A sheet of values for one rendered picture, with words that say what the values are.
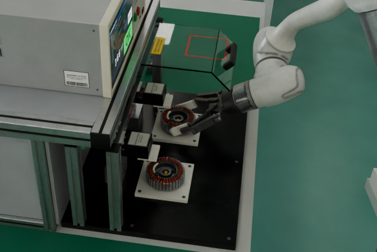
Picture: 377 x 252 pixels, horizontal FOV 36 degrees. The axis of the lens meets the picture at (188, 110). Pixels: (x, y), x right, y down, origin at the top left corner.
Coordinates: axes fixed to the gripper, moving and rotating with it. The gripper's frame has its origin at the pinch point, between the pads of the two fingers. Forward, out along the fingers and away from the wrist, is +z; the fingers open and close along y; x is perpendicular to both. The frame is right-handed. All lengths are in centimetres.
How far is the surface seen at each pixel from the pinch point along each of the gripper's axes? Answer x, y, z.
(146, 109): 2.8, 7.7, 12.5
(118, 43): 41.6, -22.9, -9.1
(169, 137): -1.3, -6.1, 3.2
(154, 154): 7.9, -25.2, -0.6
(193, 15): -3, 79, 7
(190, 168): -5.5, -18.7, -3.9
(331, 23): -109, 223, -25
